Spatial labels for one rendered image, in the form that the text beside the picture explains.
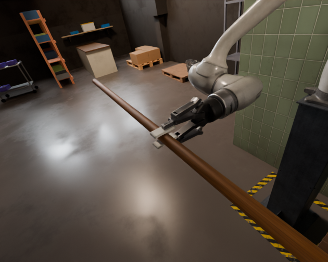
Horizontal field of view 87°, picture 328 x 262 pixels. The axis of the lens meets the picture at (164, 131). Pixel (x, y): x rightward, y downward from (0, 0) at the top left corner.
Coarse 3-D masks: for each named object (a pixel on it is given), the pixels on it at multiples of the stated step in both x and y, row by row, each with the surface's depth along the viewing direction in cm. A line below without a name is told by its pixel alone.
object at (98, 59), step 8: (80, 48) 604; (88, 48) 565; (96, 48) 528; (104, 48) 542; (80, 56) 671; (88, 56) 529; (96, 56) 540; (104, 56) 552; (112, 56) 564; (88, 64) 582; (96, 64) 550; (104, 64) 562; (112, 64) 575; (96, 72) 560; (104, 72) 572; (112, 72) 586
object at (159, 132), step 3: (171, 126) 48; (174, 126) 48; (156, 129) 48; (159, 129) 48; (162, 129) 48; (165, 129) 48; (168, 129) 47; (171, 129) 48; (150, 132) 48; (153, 132) 48; (156, 132) 47; (159, 132) 47; (162, 132) 47; (165, 132) 47; (153, 135) 46; (156, 135) 46; (159, 135) 46
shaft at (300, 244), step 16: (96, 80) 103; (112, 96) 78; (128, 112) 64; (176, 144) 43; (192, 160) 38; (208, 176) 34; (224, 176) 33; (224, 192) 31; (240, 192) 30; (240, 208) 29; (256, 208) 27; (272, 224) 25; (288, 240) 23; (304, 240) 23; (304, 256) 22; (320, 256) 21
